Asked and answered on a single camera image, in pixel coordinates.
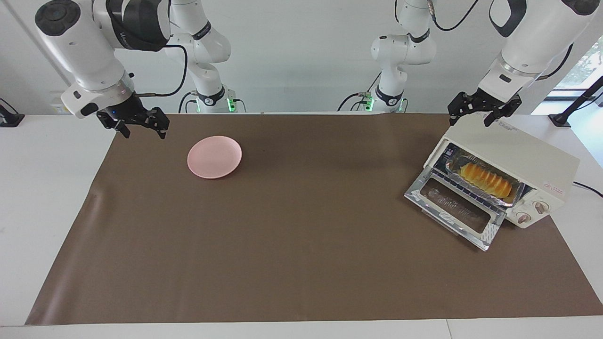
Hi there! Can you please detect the pink round plate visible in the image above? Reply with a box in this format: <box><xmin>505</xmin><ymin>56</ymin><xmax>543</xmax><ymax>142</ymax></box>
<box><xmin>187</xmin><ymin>136</ymin><xmax>243</xmax><ymax>180</ymax></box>

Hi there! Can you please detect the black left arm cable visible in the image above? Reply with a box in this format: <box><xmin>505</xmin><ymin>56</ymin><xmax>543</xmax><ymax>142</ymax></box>
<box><xmin>395</xmin><ymin>0</ymin><xmax>574</xmax><ymax>81</ymax></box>

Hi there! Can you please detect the window with greenery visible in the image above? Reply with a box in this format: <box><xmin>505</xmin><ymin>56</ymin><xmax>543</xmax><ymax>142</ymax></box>
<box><xmin>555</xmin><ymin>37</ymin><xmax>603</xmax><ymax>91</ymax></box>

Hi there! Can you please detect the brown table mat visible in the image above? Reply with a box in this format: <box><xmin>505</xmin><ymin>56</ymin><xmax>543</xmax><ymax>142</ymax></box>
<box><xmin>25</xmin><ymin>113</ymin><xmax>603</xmax><ymax>326</ymax></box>

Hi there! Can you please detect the white wall power outlet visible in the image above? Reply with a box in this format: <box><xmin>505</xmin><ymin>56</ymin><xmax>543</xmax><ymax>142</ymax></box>
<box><xmin>50</xmin><ymin>92</ymin><xmax>71</xmax><ymax>115</ymax></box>

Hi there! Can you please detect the black oven power cable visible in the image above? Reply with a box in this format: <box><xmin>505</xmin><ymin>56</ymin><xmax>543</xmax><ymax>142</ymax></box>
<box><xmin>572</xmin><ymin>181</ymin><xmax>603</xmax><ymax>198</ymax></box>

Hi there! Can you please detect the cream toaster oven body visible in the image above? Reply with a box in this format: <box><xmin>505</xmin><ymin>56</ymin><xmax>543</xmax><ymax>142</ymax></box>
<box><xmin>424</xmin><ymin>114</ymin><xmax>581</xmax><ymax>230</ymax></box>

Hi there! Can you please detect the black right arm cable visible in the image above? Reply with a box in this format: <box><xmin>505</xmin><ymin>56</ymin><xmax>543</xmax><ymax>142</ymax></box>
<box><xmin>136</xmin><ymin>44</ymin><xmax>188</xmax><ymax>98</ymax></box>

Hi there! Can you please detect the golden sliced bread loaf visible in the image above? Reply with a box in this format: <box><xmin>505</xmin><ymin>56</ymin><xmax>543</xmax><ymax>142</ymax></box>
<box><xmin>460</xmin><ymin>162</ymin><xmax>513</xmax><ymax>199</ymax></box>

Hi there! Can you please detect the black base cable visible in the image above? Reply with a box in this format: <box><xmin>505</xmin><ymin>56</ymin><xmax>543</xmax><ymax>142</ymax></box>
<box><xmin>336</xmin><ymin>73</ymin><xmax>383</xmax><ymax>113</ymax></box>
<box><xmin>178</xmin><ymin>91</ymin><xmax>199</xmax><ymax>114</ymax></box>

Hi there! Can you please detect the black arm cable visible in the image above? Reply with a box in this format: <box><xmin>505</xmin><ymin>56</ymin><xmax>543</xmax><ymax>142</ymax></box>
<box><xmin>395</xmin><ymin>0</ymin><xmax>574</xmax><ymax>81</ymax></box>
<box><xmin>136</xmin><ymin>44</ymin><xmax>188</xmax><ymax>98</ymax></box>

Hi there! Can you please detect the black table clamp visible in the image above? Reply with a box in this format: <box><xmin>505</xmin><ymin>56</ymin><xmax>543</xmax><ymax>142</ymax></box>
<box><xmin>0</xmin><ymin>97</ymin><xmax>25</xmax><ymax>128</ymax></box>

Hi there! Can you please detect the aluminium foil tray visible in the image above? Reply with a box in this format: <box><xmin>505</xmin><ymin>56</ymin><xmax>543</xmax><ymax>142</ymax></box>
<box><xmin>445</xmin><ymin>153</ymin><xmax>527</xmax><ymax>209</ymax></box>

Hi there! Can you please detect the glass oven door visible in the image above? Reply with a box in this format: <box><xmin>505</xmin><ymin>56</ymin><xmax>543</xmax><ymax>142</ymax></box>
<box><xmin>404</xmin><ymin>168</ymin><xmax>507</xmax><ymax>252</ymax></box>

